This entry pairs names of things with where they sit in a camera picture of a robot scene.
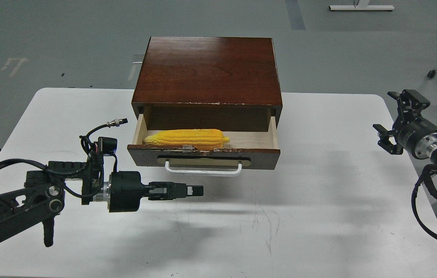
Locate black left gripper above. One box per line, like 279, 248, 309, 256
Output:
108, 171, 204, 213

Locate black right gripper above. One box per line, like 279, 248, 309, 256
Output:
372, 89, 437, 160

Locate yellow corn cob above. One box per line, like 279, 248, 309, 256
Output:
143, 129, 230, 150

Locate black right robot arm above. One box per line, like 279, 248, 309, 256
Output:
373, 89, 437, 241

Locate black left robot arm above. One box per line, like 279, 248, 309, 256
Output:
0, 119, 204, 247

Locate dark red wooden cabinet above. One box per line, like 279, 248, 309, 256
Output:
132, 36, 282, 131

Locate wooden drawer with white handle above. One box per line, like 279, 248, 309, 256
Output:
127, 116, 280, 176

